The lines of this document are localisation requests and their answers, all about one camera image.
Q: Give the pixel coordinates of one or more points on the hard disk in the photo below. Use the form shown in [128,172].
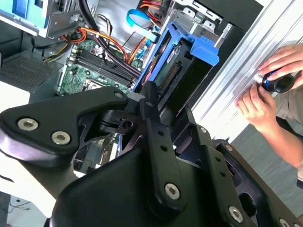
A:
[203,49]

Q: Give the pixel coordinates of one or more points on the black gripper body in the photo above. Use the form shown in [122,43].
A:
[106,201]

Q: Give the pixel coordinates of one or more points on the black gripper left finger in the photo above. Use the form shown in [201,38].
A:
[59,113]

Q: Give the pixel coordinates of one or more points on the person's right hand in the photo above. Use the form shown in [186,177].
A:
[288,59]

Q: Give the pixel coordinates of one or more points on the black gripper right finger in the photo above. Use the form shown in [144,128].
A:
[220,170]

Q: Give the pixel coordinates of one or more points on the person's left hand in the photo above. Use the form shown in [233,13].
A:
[260,111]

